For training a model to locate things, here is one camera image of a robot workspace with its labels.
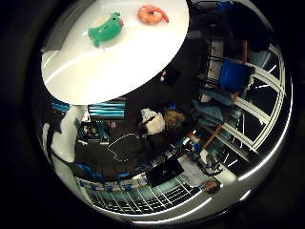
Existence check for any orange plush shrimp toy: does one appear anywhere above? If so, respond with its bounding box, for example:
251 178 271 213
136 4 170 26

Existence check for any thin white cable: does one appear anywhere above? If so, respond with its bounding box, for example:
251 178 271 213
107 133 138 162

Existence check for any seated person in white shirt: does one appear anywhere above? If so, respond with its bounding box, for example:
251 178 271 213
136 107 189 138

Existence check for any green plush frog toy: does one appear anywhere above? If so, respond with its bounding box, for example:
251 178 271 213
87 11 125 48

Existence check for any teal striped rack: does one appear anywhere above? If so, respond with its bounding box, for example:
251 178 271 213
87 100 127 120

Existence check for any black monitor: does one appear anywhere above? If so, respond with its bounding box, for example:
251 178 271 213
146 157 186 188

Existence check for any blue chair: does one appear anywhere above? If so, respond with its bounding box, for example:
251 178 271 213
219 59 255 94

